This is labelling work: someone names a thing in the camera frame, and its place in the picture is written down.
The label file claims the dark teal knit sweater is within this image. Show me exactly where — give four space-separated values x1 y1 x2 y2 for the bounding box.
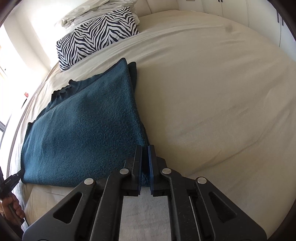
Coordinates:
21 59 149 187

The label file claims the person's left hand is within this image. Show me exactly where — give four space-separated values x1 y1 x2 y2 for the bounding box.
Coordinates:
1 193 25 226

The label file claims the cream bed sheet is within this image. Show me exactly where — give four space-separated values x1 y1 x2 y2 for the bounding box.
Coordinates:
2 10 295 237

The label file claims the zebra print pillow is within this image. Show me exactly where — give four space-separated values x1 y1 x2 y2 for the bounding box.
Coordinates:
56 6 139 71

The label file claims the crumpled white duvet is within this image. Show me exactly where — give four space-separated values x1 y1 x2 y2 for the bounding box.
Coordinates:
61 1 140 28

